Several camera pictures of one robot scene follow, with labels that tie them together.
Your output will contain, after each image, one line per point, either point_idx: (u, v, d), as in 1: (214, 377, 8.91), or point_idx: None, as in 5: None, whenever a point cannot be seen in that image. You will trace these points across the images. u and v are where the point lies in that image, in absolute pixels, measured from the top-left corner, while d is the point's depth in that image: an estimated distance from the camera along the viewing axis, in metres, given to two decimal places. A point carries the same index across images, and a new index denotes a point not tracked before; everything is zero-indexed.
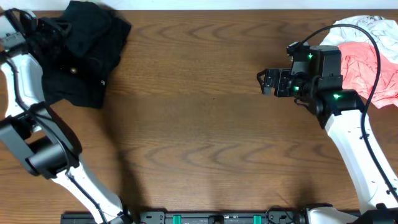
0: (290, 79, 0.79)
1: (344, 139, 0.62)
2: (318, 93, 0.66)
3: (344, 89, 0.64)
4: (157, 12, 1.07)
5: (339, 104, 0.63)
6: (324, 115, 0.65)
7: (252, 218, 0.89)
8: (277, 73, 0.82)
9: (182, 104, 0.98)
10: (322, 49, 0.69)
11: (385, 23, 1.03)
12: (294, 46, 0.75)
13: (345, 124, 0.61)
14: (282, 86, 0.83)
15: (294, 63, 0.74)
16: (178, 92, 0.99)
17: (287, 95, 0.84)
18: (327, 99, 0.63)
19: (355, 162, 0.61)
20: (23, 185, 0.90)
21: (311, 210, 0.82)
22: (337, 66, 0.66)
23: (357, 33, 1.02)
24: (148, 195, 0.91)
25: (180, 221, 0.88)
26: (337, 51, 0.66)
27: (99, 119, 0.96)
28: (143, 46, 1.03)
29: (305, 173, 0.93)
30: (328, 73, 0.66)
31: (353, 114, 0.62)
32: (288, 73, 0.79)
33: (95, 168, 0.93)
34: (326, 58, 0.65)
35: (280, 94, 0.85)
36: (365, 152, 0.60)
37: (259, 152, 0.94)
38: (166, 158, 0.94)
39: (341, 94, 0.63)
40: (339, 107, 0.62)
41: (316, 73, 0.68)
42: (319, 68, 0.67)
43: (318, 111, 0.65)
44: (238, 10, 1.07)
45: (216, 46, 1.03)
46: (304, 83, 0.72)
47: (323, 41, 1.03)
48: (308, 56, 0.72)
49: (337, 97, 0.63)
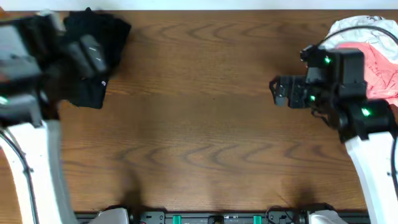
0: (306, 88, 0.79)
1: (365, 165, 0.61)
2: (339, 102, 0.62)
3: (374, 102, 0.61)
4: (157, 11, 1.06)
5: (368, 121, 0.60)
6: (348, 129, 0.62)
7: (252, 218, 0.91)
8: (290, 81, 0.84)
9: (182, 104, 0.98)
10: (340, 51, 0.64)
11: (384, 22, 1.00)
12: (308, 52, 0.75)
13: (372, 150, 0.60)
14: (296, 94, 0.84)
15: (310, 69, 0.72)
16: (178, 93, 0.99)
17: (302, 104, 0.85)
18: (353, 112, 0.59)
19: (375, 190, 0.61)
20: None
21: (311, 214, 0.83)
22: (359, 73, 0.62)
23: (356, 33, 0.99)
24: (148, 195, 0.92)
25: (180, 221, 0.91)
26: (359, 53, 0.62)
27: (99, 119, 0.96)
28: (143, 46, 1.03)
29: (305, 173, 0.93)
30: (351, 80, 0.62)
31: (382, 140, 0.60)
32: (303, 82, 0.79)
33: (95, 167, 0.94)
34: (346, 64, 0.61)
35: (293, 104, 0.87)
36: (388, 183, 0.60)
37: (259, 152, 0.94)
38: (166, 158, 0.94)
39: (370, 110, 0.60)
40: (367, 125, 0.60)
41: (335, 79, 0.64)
42: (339, 74, 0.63)
43: (341, 124, 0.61)
44: (238, 10, 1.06)
45: (216, 47, 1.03)
46: (321, 93, 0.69)
47: (321, 42, 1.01)
48: (326, 60, 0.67)
49: (366, 113, 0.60)
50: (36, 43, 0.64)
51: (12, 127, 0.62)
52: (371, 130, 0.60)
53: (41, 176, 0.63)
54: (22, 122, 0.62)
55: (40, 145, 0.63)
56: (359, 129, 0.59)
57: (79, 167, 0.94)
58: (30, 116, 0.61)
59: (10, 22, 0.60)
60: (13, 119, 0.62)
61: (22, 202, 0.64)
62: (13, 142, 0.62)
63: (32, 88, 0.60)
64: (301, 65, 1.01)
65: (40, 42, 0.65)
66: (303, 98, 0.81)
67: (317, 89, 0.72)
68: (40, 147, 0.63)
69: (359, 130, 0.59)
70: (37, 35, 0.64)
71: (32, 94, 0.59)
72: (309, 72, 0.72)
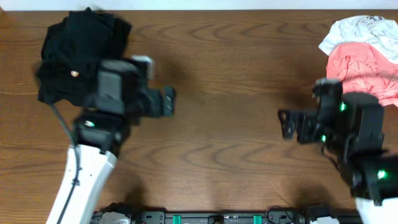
0: (318, 125, 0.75)
1: None
2: (353, 156, 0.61)
3: (386, 156, 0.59)
4: (157, 11, 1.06)
5: (384, 183, 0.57)
6: (360, 189, 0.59)
7: (252, 218, 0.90)
8: (300, 115, 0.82)
9: (182, 104, 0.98)
10: (357, 99, 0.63)
11: (385, 22, 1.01)
12: (322, 88, 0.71)
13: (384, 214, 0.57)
14: (306, 131, 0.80)
15: (322, 106, 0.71)
16: (178, 93, 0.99)
17: (311, 140, 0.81)
18: (368, 173, 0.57)
19: None
20: (24, 185, 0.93)
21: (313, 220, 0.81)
22: (377, 126, 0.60)
23: (356, 33, 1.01)
24: (148, 195, 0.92)
25: (180, 221, 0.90)
26: (378, 105, 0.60)
27: None
28: (144, 46, 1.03)
29: (305, 173, 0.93)
30: (367, 134, 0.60)
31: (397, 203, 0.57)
32: (314, 119, 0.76)
33: None
34: (364, 117, 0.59)
35: (302, 140, 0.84)
36: None
37: (259, 152, 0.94)
38: (166, 158, 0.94)
39: (387, 173, 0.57)
40: (382, 189, 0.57)
41: (350, 128, 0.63)
42: (354, 126, 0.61)
43: (354, 183, 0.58)
44: (237, 10, 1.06)
45: (216, 46, 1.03)
46: (333, 135, 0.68)
47: (323, 42, 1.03)
48: (341, 106, 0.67)
49: (382, 175, 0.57)
50: (129, 91, 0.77)
51: (83, 146, 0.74)
52: (386, 195, 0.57)
53: (83, 189, 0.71)
54: (93, 144, 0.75)
55: (95, 167, 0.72)
56: (374, 195, 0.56)
57: None
58: (101, 145, 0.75)
59: (119, 72, 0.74)
60: (88, 140, 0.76)
61: (56, 205, 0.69)
62: (78, 158, 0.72)
63: (109, 131, 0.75)
64: (301, 65, 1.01)
65: (132, 88, 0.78)
66: (313, 135, 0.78)
67: (329, 129, 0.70)
68: (93, 168, 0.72)
69: (375, 196, 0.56)
70: (130, 83, 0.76)
71: (107, 136, 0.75)
72: (320, 110, 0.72)
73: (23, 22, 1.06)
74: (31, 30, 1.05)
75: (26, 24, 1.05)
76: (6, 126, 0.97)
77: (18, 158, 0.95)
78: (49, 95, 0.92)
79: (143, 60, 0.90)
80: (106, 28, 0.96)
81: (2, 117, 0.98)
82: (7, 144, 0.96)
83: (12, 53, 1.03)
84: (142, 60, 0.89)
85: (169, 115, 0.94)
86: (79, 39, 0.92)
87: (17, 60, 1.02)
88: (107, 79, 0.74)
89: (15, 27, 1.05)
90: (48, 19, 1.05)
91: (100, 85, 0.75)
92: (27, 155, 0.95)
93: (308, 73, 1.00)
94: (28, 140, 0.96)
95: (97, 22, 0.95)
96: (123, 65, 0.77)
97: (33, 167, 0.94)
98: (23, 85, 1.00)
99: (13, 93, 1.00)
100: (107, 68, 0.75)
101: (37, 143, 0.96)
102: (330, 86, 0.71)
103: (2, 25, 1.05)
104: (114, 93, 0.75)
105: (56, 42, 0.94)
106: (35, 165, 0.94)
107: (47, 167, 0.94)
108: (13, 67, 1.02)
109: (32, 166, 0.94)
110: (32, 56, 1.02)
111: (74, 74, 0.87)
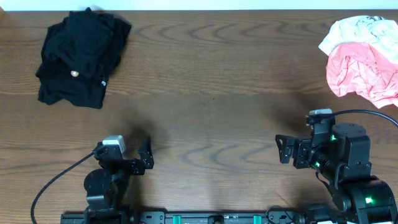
0: (312, 150, 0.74)
1: None
2: (343, 183, 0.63)
3: (372, 182, 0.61)
4: (157, 12, 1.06)
5: (371, 209, 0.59)
6: (351, 212, 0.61)
7: (252, 218, 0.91)
8: (295, 143, 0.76)
9: (135, 139, 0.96)
10: (348, 132, 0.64)
11: (384, 23, 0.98)
12: (315, 117, 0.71)
13: None
14: (301, 157, 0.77)
15: (315, 134, 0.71)
16: (137, 117, 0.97)
17: (308, 166, 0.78)
18: (356, 199, 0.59)
19: None
20: (25, 185, 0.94)
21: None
22: (365, 156, 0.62)
23: (357, 33, 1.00)
24: (148, 195, 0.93)
25: (180, 221, 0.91)
26: (364, 136, 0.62)
27: (99, 119, 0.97)
28: (143, 46, 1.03)
29: (306, 173, 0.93)
30: (355, 162, 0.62)
31: None
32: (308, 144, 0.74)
33: (95, 167, 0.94)
34: (354, 147, 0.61)
35: (298, 165, 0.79)
36: None
37: (259, 152, 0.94)
38: (166, 158, 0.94)
39: (374, 198, 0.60)
40: (369, 212, 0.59)
41: (339, 158, 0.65)
42: (344, 154, 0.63)
43: (344, 207, 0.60)
44: (237, 10, 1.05)
45: (216, 46, 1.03)
46: (326, 162, 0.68)
47: (322, 42, 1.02)
48: (332, 137, 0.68)
49: (369, 201, 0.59)
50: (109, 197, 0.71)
51: None
52: (373, 218, 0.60)
53: None
54: None
55: None
56: (362, 219, 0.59)
57: (78, 168, 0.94)
58: None
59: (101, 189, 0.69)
60: None
61: None
62: None
63: None
64: (301, 65, 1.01)
65: (109, 194, 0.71)
66: (309, 160, 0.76)
67: (324, 156, 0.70)
68: None
69: (362, 221, 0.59)
70: (107, 195, 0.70)
71: None
72: (314, 137, 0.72)
73: (22, 22, 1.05)
74: (31, 30, 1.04)
75: (25, 25, 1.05)
76: (5, 126, 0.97)
77: (18, 159, 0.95)
78: (51, 95, 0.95)
79: (111, 142, 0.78)
80: (106, 28, 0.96)
81: (2, 117, 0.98)
82: (6, 144, 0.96)
83: (12, 53, 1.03)
84: (111, 148, 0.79)
85: (150, 165, 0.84)
86: (80, 40, 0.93)
87: (16, 60, 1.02)
88: (95, 202, 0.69)
89: (14, 27, 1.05)
90: (48, 19, 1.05)
91: (91, 205, 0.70)
92: (27, 155, 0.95)
93: (308, 73, 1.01)
94: (27, 140, 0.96)
95: (98, 22, 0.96)
96: (94, 182, 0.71)
97: (33, 168, 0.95)
98: (22, 85, 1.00)
99: (13, 93, 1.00)
100: (90, 190, 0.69)
101: (37, 143, 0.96)
102: (322, 115, 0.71)
103: (2, 25, 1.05)
104: (106, 206, 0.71)
105: (56, 42, 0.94)
106: (35, 166, 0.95)
107: (48, 167, 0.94)
108: (12, 67, 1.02)
109: (32, 166, 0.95)
110: (31, 57, 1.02)
111: (74, 75, 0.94)
